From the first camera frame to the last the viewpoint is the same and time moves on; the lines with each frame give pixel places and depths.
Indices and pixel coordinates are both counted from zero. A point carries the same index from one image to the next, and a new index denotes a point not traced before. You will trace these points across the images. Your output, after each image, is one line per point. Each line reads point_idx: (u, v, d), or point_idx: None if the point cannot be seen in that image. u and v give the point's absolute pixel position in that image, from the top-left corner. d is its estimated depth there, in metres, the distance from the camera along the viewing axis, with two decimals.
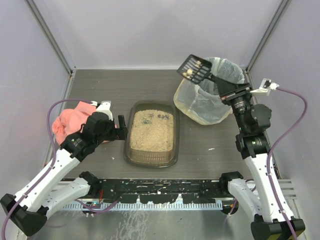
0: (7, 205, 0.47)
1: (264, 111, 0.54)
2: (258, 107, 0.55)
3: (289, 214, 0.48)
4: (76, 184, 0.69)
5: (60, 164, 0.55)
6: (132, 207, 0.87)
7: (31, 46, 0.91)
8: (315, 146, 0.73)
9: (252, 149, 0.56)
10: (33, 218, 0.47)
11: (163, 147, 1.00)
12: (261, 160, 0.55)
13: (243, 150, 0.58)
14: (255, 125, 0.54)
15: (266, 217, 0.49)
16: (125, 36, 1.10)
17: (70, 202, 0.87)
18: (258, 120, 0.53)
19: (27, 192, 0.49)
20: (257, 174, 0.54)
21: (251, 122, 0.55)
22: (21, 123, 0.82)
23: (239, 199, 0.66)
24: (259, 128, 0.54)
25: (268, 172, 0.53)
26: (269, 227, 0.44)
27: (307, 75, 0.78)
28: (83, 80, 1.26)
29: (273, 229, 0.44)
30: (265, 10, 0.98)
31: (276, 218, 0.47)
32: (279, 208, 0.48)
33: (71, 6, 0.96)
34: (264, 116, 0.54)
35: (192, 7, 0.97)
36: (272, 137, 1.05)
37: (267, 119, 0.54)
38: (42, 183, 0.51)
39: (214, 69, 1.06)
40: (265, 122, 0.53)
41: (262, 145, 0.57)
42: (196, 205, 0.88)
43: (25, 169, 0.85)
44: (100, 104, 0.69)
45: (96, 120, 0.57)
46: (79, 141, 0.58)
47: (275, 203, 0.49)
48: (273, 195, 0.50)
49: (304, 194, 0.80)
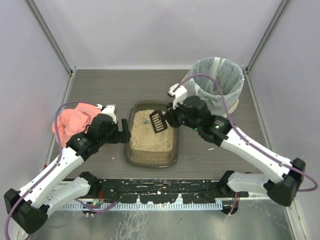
0: (10, 200, 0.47)
1: (194, 99, 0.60)
2: (186, 99, 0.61)
3: (287, 161, 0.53)
4: (77, 183, 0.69)
5: (65, 161, 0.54)
6: (132, 207, 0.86)
7: (32, 47, 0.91)
8: (316, 146, 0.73)
9: (219, 132, 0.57)
10: (36, 214, 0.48)
11: (163, 147, 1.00)
12: (234, 137, 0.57)
13: (215, 140, 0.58)
14: (197, 112, 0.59)
15: (274, 178, 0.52)
16: (124, 35, 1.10)
17: (69, 202, 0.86)
18: (195, 106, 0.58)
19: (32, 187, 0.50)
20: (239, 150, 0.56)
21: (194, 112, 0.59)
22: (21, 122, 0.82)
23: (244, 187, 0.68)
24: (204, 111, 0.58)
25: (246, 142, 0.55)
26: (285, 185, 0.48)
27: (308, 74, 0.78)
28: (83, 80, 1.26)
29: (289, 184, 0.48)
30: (266, 10, 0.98)
31: (284, 173, 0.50)
32: (278, 163, 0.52)
33: (71, 7, 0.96)
34: (195, 101, 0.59)
35: (191, 7, 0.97)
36: (273, 137, 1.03)
37: (198, 101, 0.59)
38: (47, 180, 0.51)
39: (214, 70, 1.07)
40: (200, 104, 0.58)
41: (224, 124, 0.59)
42: (196, 205, 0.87)
43: (25, 169, 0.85)
44: (105, 107, 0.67)
45: (101, 120, 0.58)
46: (84, 140, 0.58)
47: (272, 161, 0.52)
48: (265, 156, 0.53)
49: (304, 194, 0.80)
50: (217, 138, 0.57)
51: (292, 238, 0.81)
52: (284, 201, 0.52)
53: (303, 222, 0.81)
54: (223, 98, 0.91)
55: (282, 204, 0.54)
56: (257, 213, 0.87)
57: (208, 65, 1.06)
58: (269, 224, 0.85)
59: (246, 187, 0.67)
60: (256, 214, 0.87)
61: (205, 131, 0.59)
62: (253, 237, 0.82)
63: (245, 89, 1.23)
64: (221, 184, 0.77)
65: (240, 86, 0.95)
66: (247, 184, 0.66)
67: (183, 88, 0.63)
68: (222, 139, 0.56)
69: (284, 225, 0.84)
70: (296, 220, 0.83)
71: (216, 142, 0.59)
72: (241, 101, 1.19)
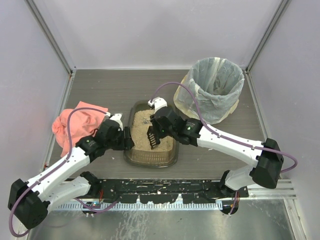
0: (18, 190, 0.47)
1: (162, 109, 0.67)
2: (157, 111, 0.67)
3: (259, 143, 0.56)
4: (78, 182, 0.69)
5: (74, 159, 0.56)
6: (132, 207, 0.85)
7: (32, 47, 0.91)
8: (315, 146, 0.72)
9: (191, 132, 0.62)
10: (40, 207, 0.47)
11: (163, 147, 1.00)
12: (206, 133, 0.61)
13: (191, 141, 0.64)
14: (167, 121, 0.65)
15: (252, 162, 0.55)
16: (125, 35, 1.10)
17: (69, 203, 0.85)
18: (163, 115, 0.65)
19: (40, 179, 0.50)
20: (213, 143, 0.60)
21: (165, 121, 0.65)
22: (20, 122, 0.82)
23: (239, 182, 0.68)
24: (172, 118, 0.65)
25: (218, 134, 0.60)
26: (261, 166, 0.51)
27: (308, 74, 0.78)
28: (83, 80, 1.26)
29: (265, 165, 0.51)
30: (265, 10, 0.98)
31: (257, 155, 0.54)
32: (250, 147, 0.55)
33: (72, 6, 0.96)
34: (163, 111, 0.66)
35: (191, 6, 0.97)
36: (273, 137, 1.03)
37: (165, 110, 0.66)
38: (56, 173, 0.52)
39: (214, 70, 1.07)
40: (167, 113, 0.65)
41: (195, 125, 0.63)
42: (196, 205, 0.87)
43: (25, 169, 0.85)
44: (113, 115, 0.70)
45: (109, 125, 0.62)
46: (93, 143, 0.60)
47: (245, 147, 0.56)
48: (237, 144, 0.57)
49: (304, 194, 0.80)
50: (192, 139, 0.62)
51: (292, 238, 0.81)
52: (271, 183, 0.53)
53: (304, 222, 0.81)
54: (223, 98, 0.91)
55: (270, 187, 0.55)
56: (257, 213, 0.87)
57: (208, 65, 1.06)
58: (269, 224, 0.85)
59: (240, 181, 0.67)
60: (256, 214, 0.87)
61: (180, 135, 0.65)
62: (252, 237, 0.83)
63: (245, 89, 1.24)
64: (222, 186, 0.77)
65: (240, 86, 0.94)
66: (239, 177, 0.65)
67: (161, 101, 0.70)
68: (195, 137, 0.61)
69: (284, 225, 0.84)
70: (296, 220, 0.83)
71: (193, 143, 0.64)
72: (241, 101, 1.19)
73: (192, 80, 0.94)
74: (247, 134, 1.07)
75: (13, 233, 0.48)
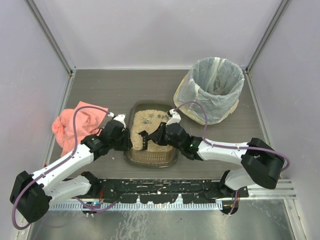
0: (22, 182, 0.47)
1: (173, 126, 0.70)
2: (168, 127, 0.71)
3: (244, 144, 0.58)
4: (79, 181, 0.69)
5: (79, 155, 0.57)
6: (132, 207, 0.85)
7: (32, 47, 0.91)
8: (315, 146, 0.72)
9: (194, 150, 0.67)
10: (43, 201, 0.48)
11: (163, 147, 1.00)
12: (203, 145, 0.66)
13: (194, 156, 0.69)
14: (176, 137, 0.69)
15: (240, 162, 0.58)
16: (125, 35, 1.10)
17: (69, 202, 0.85)
18: (173, 132, 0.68)
19: (45, 172, 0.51)
20: (209, 153, 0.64)
21: (174, 137, 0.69)
22: (20, 122, 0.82)
23: (238, 182, 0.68)
24: (182, 135, 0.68)
25: (210, 143, 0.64)
26: (246, 163, 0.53)
27: (308, 74, 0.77)
28: (83, 79, 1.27)
29: (250, 162, 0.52)
30: (266, 10, 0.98)
31: (242, 154, 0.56)
32: (236, 148, 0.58)
33: (72, 7, 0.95)
34: (174, 128, 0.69)
35: (191, 7, 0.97)
36: (272, 137, 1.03)
37: (175, 127, 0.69)
38: (61, 167, 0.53)
39: (214, 69, 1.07)
40: (177, 130, 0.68)
41: (198, 142, 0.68)
42: (196, 205, 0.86)
43: (25, 169, 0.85)
44: (116, 116, 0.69)
45: (114, 125, 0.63)
46: (98, 141, 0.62)
47: (230, 149, 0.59)
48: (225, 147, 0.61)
49: (304, 194, 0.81)
50: (196, 155, 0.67)
51: (292, 238, 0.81)
52: (265, 180, 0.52)
53: (303, 221, 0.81)
54: (223, 98, 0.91)
55: (270, 184, 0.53)
56: (257, 213, 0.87)
57: (208, 65, 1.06)
58: (269, 225, 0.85)
59: (240, 181, 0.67)
60: (256, 214, 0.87)
61: (186, 150, 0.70)
62: (252, 237, 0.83)
63: (245, 89, 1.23)
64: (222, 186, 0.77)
65: (240, 86, 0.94)
66: (239, 177, 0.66)
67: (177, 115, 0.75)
68: (197, 151, 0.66)
69: (284, 225, 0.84)
70: (296, 220, 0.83)
71: (198, 157, 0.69)
72: (241, 101, 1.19)
73: (192, 81, 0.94)
74: (247, 134, 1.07)
75: (14, 226, 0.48)
